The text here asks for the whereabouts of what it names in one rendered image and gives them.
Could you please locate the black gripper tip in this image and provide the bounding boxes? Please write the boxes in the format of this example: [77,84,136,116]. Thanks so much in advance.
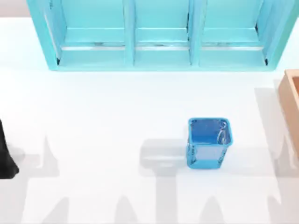
[0,119,20,180]

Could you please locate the blue square plant pot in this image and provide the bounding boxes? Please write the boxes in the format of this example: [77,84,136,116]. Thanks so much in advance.
[186,117,234,169]

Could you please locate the light blue rack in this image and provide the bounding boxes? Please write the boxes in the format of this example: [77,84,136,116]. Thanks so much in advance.
[26,0,299,72]

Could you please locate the salmon-coloured shallow box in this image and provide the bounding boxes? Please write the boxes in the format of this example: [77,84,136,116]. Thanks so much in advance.
[278,69,299,152]

